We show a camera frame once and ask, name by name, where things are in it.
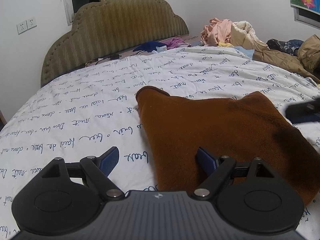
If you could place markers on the olive striped padded headboard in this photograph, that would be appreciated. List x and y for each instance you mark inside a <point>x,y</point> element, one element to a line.
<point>107,27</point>

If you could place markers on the dark blue garment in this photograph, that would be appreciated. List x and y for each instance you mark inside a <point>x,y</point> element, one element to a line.
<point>149,46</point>

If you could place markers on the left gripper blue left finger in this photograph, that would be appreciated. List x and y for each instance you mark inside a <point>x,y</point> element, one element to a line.
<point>105,163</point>

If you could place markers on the white double wall socket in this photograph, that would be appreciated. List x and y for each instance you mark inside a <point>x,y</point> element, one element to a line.
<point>26,25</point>

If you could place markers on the brown knit sweater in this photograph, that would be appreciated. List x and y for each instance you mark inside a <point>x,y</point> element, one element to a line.
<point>243,129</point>

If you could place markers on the pink clothes pile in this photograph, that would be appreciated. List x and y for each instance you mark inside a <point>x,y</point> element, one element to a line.
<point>216,31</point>

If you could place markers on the dark patterned garment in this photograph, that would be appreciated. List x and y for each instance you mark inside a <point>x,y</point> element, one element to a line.
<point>290,47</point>

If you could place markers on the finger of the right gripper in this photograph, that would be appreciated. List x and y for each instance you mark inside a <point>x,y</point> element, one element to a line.
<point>299,113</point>

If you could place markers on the purple garment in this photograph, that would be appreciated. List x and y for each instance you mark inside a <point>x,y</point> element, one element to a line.
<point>175,42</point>

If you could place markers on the cream quilted garment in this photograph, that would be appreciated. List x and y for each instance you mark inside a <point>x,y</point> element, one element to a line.
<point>243,34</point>

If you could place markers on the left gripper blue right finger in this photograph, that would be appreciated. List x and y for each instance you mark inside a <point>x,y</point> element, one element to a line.
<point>210,164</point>

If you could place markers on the khaki jacket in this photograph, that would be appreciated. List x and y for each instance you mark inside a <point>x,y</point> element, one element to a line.
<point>306,63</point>

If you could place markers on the white script-print bed cover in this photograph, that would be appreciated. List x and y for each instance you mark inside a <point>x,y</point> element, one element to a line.
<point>88,111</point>

